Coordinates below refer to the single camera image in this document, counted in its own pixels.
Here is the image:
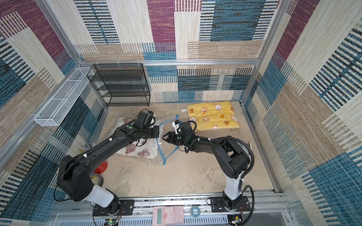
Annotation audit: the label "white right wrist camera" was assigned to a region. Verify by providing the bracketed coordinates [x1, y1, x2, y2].
[172, 120, 182, 134]

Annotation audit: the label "black wire shelf rack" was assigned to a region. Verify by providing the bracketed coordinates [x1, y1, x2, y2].
[87, 63, 150, 107]

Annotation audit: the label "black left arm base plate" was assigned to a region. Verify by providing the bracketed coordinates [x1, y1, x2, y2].
[93, 199, 135, 217]

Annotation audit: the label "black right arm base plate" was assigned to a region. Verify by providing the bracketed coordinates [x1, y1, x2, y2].
[206, 195, 251, 212]

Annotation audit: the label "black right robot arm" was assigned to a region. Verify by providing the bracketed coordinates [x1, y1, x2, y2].
[162, 120, 255, 211]

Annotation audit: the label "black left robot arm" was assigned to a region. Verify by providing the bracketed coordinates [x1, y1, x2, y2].
[57, 110, 159, 215]

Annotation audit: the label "grey tape roll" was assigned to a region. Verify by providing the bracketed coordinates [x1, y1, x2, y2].
[90, 173, 104, 187]

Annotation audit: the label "red pencil cup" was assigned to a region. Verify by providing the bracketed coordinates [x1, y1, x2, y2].
[94, 161, 108, 174]

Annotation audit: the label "clear vacuum bag blue zipper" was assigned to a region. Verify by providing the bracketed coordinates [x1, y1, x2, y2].
[124, 115, 180, 165]

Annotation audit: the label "yellow cartoon print blanket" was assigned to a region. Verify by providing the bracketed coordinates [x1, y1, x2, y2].
[187, 101, 240, 131]

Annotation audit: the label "white mesh wall basket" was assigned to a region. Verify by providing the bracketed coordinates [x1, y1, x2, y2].
[35, 67, 90, 127]

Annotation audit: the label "white bear print blanket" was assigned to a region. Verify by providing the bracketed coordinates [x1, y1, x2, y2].
[110, 117, 159, 160]

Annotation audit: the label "pink calculator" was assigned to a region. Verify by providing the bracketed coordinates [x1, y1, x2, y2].
[152, 206, 184, 226]

